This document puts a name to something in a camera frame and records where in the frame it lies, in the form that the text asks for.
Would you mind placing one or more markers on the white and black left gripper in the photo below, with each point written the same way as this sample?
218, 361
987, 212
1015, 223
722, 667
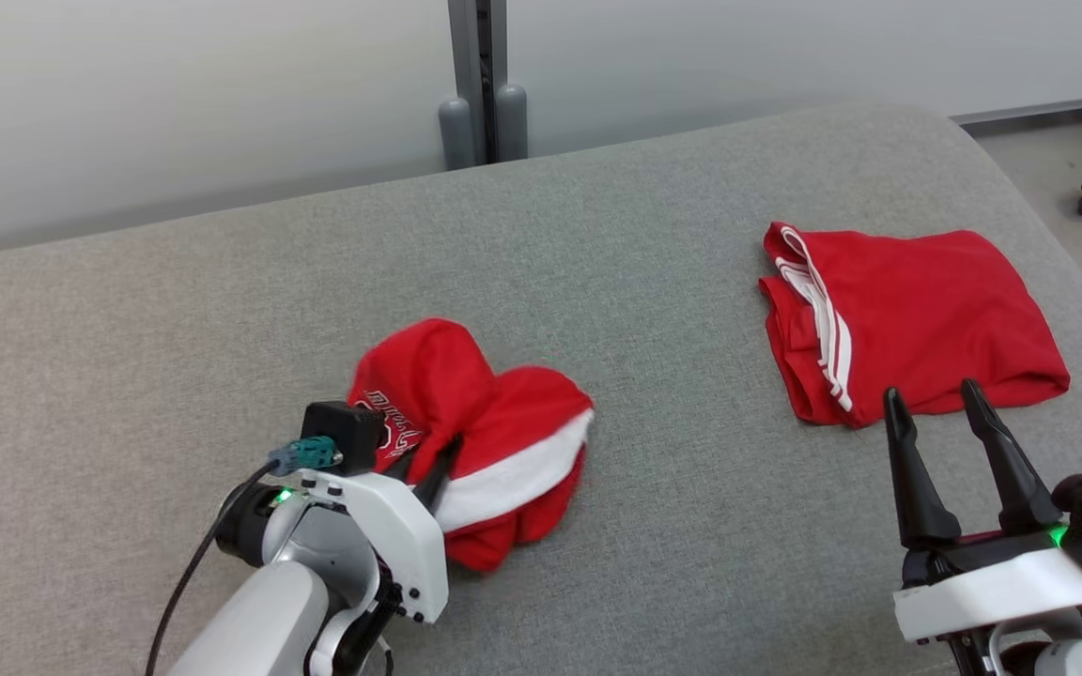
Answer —
400, 545

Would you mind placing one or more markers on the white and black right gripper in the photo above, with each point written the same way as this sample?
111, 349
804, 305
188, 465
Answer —
992, 591

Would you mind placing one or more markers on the red shorts with white stripe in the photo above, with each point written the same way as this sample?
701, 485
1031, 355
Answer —
522, 422

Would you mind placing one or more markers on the red basketball jersey number 23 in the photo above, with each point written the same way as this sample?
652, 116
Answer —
935, 310

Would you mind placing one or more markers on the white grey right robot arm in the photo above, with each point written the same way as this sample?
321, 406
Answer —
1048, 657

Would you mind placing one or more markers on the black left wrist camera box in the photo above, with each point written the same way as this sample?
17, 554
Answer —
344, 437

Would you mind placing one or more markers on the grey metal partition post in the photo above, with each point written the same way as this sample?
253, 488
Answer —
477, 56

